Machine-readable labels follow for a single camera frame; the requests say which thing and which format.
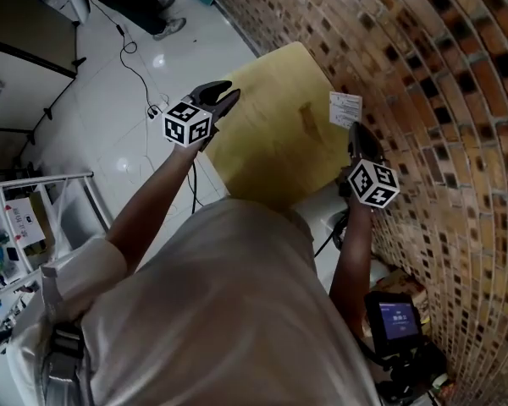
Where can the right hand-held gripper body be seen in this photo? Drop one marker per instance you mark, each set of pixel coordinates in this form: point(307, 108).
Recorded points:
point(374, 184)

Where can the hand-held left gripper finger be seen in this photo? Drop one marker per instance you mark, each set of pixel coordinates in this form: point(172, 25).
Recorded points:
point(228, 106)
point(213, 91)

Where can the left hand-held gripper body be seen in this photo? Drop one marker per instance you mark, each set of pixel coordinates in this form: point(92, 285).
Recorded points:
point(186, 125)

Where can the white printed paper sheet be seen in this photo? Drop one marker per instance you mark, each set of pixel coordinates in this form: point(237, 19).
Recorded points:
point(345, 108)

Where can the person's right forearm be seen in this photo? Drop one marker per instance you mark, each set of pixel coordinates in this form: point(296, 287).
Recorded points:
point(351, 269)

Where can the person's left forearm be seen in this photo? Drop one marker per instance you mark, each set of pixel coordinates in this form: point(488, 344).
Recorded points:
point(152, 210)

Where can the white power strip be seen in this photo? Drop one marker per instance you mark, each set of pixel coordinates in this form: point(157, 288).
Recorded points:
point(157, 110)

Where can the yellow wooden table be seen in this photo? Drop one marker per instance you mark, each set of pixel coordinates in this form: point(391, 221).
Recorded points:
point(271, 142)

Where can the taped cardboard box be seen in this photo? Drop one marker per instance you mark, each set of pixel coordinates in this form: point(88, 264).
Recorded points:
point(402, 288)

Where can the black screen device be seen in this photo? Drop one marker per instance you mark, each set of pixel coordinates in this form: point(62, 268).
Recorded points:
point(395, 322)

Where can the white metal shelf rack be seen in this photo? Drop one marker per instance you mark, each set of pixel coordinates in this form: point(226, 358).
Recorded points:
point(67, 210)

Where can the brown partition board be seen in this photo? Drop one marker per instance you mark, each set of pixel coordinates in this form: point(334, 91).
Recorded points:
point(25, 28)

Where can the white sign paper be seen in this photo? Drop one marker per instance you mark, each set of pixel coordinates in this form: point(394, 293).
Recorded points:
point(25, 222)

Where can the person's beige clothing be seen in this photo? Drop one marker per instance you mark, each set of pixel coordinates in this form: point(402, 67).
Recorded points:
point(216, 311)

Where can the black flexible device mount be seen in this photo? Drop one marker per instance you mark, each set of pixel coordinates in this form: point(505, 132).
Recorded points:
point(406, 374)

